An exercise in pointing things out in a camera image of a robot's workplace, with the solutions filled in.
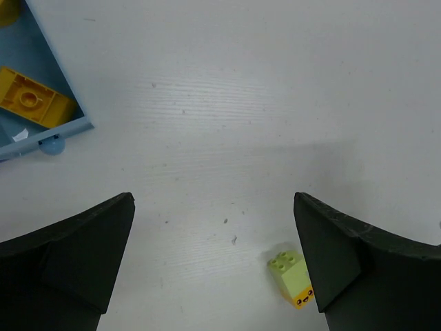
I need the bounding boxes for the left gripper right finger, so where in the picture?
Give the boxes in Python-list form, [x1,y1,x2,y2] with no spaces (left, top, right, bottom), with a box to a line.
[294,192,440,330]

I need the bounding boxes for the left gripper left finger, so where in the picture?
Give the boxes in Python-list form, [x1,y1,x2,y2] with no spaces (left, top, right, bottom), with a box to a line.
[1,192,135,330]

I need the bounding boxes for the yellow orange long lego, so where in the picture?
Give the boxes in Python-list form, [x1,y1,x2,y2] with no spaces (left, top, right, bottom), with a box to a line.
[1,66,77,129]

